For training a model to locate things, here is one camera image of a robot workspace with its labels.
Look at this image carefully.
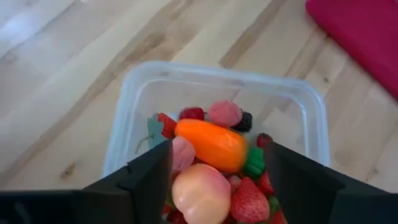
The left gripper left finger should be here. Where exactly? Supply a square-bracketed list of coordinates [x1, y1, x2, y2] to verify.
[0, 139, 174, 224]

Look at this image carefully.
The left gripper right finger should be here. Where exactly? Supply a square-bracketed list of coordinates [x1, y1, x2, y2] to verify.
[264, 141, 398, 224]

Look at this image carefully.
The red toy strawberry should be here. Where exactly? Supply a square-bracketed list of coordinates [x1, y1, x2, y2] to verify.
[229, 176, 271, 223]
[161, 203, 187, 224]
[267, 195, 289, 224]
[257, 170, 276, 197]

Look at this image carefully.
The pink lumpy toy fruit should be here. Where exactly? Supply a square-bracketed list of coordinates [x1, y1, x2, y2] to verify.
[226, 174, 242, 190]
[172, 136, 196, 174]
[207, 99, 243, 128]

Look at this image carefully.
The toy peach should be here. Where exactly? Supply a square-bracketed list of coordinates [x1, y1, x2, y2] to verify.
[171, 163, 233, 224]

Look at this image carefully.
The strawberry with large green leaves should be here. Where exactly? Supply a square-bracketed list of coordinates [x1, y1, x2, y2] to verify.
[135, 111, 178, 155]

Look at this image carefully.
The red toy cherry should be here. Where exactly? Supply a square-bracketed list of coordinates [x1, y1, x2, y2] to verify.
[256, 133, 274, 149]
[178, 106, 206, 122]

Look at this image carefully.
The dark toy blackberry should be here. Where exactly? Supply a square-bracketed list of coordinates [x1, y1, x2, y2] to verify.
[231, 111, 253, 133]

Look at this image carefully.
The clear plastic tupperware container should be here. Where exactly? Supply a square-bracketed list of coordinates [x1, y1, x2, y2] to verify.
[101, 60, 331, 194]

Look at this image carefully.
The magenta cloth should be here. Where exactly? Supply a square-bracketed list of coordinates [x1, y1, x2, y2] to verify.
[305, 0, 398, 101]

